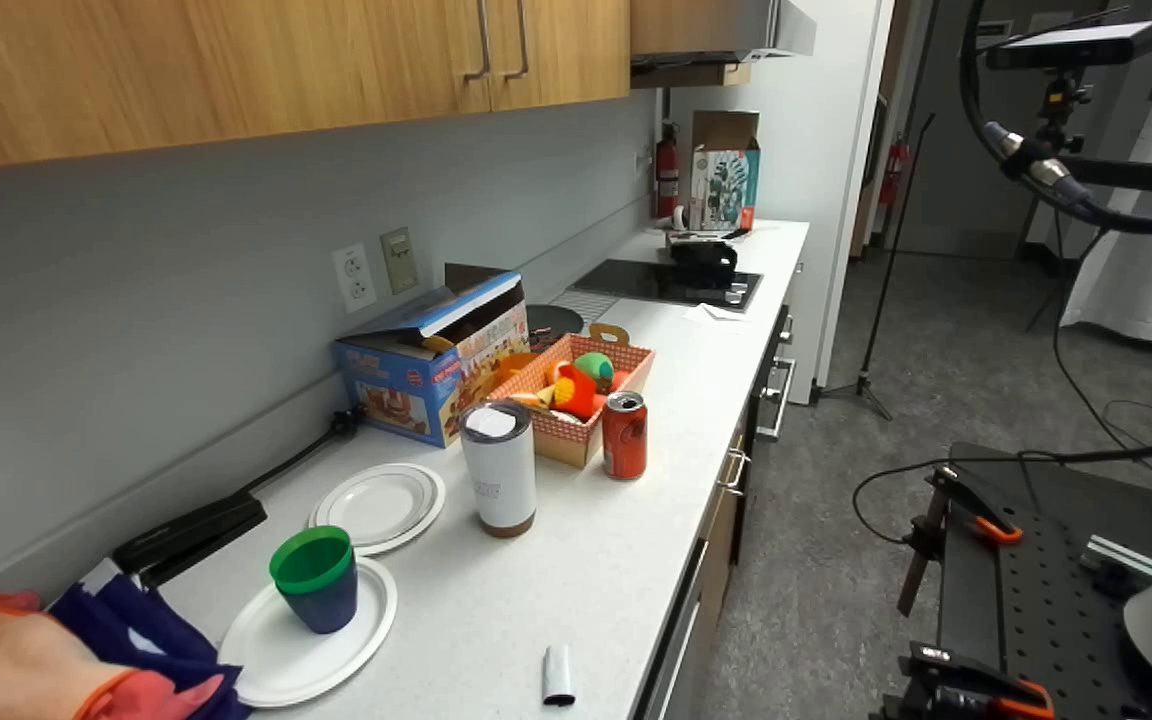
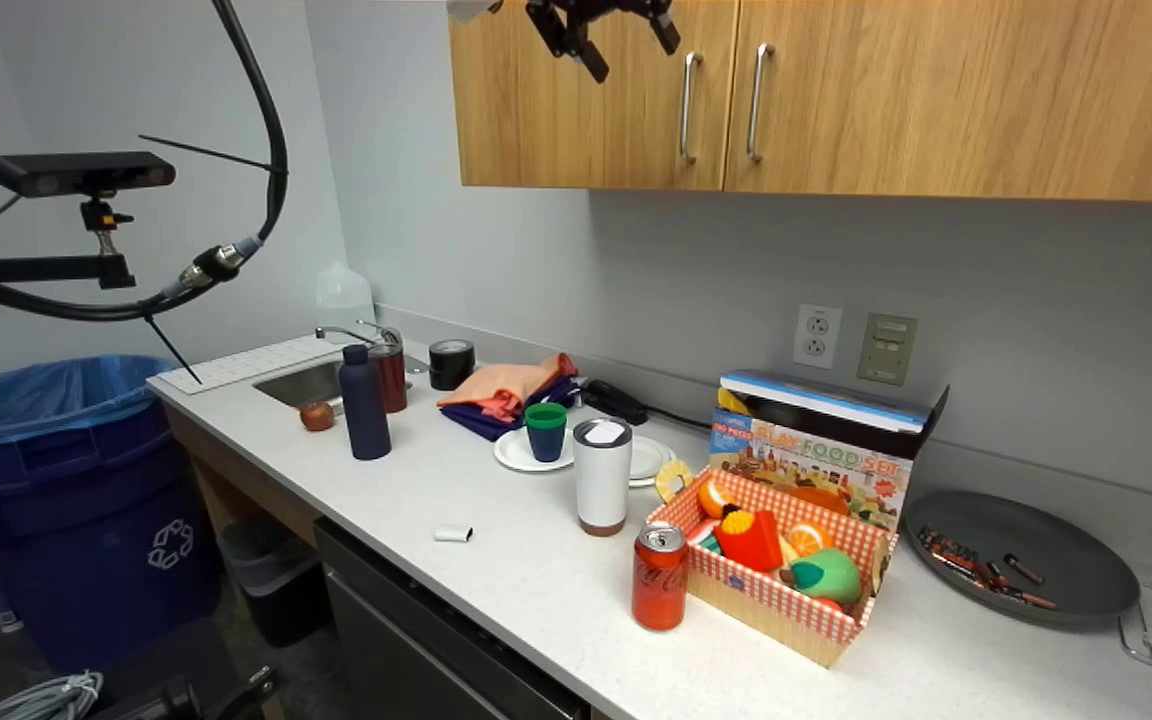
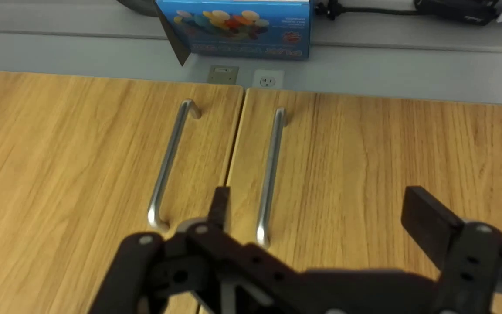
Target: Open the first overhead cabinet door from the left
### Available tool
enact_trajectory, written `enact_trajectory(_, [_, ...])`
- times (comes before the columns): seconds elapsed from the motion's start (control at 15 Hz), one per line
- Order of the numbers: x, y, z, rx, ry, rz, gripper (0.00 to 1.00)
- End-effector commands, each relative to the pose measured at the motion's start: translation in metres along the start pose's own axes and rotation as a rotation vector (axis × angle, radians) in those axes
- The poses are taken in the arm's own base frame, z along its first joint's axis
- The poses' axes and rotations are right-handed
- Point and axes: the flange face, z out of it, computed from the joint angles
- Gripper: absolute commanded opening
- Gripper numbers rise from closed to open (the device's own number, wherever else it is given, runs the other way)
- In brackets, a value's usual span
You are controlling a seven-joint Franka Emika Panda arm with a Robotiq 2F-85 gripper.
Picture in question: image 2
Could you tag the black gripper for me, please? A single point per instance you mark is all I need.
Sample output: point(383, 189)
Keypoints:
point(598, 15)

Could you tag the wooden overhead cabinet door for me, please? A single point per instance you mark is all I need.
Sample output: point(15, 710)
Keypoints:
point(536, 120)
point(977, 94)

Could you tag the black power adapter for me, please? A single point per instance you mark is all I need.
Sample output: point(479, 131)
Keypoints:
point(612, 402)

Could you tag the translucent plastic bottle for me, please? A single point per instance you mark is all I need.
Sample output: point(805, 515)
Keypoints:
point(341, 301)

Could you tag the green cup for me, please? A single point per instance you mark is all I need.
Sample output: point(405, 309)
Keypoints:
point(544, 435)

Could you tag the dark red cup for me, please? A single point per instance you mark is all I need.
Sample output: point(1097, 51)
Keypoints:
point(395, 373)

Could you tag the silver faucet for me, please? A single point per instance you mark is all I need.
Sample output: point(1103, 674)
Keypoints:
point(341, 335)

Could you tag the dark blue cloth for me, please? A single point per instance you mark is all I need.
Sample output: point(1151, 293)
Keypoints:
point(479, 421)

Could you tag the small white bowl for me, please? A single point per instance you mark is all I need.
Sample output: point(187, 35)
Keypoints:
point(651, 460)

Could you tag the white plate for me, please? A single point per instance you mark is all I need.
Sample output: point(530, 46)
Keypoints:
point(515, 456)

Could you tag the colourful toy box lid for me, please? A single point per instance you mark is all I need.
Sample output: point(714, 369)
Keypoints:
point(830, 425)

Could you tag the white tumbler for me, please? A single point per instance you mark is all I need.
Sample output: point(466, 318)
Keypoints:
point(602, 483)

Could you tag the yellow toy food piece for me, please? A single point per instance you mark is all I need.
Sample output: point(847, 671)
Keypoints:
point(675, 483)

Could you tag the navy blue bottle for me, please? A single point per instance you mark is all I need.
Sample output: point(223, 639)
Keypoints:
point(364, 405)

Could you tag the orange slice toy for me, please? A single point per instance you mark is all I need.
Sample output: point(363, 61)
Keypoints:
point(714, 498)

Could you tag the steel sink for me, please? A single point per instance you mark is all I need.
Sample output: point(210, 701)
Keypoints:
point(303, 387)

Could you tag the brown ball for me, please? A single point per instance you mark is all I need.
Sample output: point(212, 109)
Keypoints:
point(318, 418)

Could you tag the red orange toy food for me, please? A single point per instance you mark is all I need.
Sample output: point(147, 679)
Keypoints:
point(748, 543)

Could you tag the small white cylinder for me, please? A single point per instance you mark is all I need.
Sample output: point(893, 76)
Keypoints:
point(454, 532)

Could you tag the red soda can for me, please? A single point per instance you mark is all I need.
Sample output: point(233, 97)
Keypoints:
point(660, 582)

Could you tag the wooden sink base panel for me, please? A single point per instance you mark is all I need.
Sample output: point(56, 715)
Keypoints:
point(236, 483)

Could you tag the red white toy food box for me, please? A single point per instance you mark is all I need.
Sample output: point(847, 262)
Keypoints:
point(789, 615)

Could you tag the dark red pieces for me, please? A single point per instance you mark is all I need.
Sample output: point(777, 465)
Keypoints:
point(982, 571)

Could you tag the small black trash bin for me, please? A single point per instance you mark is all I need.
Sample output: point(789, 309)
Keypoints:
point(277, 584)

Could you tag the black dishwasher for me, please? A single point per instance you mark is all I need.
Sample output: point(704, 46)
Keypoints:
point(401, 652)

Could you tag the grey round tray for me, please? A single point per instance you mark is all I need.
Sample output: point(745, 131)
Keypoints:
point(1069, 562)

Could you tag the blue recycling bin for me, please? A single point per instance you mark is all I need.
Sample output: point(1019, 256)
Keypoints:
point(83, 562)

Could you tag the crumpled plastic bag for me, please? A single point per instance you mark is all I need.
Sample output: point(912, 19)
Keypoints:
point(39, 696)

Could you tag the white wall outlet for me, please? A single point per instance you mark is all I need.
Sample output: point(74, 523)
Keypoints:
point(818, 336)

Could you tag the beige light switch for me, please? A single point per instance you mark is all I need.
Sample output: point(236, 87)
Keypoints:
point(890, 351)

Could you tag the black bar camera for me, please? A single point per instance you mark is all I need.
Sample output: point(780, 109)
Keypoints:
point(83, 174)

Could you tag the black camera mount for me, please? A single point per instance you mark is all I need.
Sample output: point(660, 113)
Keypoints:
point(28, 270)

